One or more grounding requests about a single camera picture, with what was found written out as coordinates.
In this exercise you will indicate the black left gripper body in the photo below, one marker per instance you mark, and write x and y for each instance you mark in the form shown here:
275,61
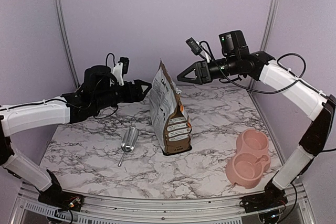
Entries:
121,98

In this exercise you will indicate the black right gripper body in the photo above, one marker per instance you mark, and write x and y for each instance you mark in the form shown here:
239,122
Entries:
206,73

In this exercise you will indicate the brown white dog food bag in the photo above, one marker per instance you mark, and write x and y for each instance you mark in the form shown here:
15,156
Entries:
170,120

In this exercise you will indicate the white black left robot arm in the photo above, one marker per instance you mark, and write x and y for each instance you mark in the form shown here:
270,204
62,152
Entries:
102,87

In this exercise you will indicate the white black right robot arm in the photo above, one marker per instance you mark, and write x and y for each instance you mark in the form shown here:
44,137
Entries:
261,66

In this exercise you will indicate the pink double pet bowl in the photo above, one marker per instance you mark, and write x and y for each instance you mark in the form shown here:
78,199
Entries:
251,160

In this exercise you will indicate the silver metal scoop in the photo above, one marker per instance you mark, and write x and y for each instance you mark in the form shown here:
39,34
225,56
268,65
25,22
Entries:
128,142

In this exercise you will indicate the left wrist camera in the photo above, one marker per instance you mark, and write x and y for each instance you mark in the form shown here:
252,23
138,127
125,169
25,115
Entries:
120,69

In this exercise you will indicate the right aluminium frame post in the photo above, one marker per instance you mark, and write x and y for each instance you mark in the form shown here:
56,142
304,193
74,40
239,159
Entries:
271,17

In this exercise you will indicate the aluminium frame post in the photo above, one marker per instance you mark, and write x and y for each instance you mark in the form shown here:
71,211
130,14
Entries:
65,42
271,17

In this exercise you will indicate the left aluminium frame post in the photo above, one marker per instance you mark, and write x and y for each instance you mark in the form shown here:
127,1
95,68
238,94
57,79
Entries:
65,42

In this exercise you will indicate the front aluminium frame rail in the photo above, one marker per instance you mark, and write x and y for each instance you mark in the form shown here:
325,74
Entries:
104,209

